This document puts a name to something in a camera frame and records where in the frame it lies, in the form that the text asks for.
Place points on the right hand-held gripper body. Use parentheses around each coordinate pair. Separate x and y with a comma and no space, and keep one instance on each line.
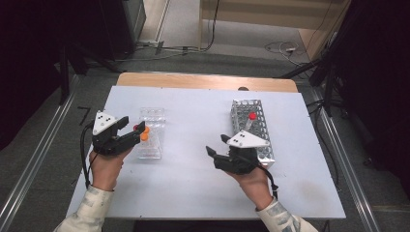
(240,159)

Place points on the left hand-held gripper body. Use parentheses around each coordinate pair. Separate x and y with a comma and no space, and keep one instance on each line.
(104,141)

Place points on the orange-capped test tube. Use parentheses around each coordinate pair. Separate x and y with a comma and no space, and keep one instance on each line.
(144,137)
(147,130)

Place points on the red-capped test tube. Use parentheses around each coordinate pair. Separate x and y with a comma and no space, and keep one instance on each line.
(137,128)
(252,116)

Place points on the clear acrylic test tube rack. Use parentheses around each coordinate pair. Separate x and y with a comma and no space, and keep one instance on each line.
(154,148)

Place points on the person's left hand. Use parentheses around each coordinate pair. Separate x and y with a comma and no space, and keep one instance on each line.
(104,170)

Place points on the person's right hand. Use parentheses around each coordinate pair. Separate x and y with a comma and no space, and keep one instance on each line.
(256,188)

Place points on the black metal stand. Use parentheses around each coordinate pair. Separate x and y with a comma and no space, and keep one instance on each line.
(64,74)
(328,83)

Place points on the dark cabinet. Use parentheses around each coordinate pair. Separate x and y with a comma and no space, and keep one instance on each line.
(129,25)

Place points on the dark curtain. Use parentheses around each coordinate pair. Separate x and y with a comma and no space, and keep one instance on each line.
(380,80)
(29,64)

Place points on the wooden panel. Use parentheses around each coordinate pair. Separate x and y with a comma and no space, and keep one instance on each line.
(257,13)

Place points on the metal floor rail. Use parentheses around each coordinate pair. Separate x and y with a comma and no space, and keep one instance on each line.
(42,148)
(341,161)

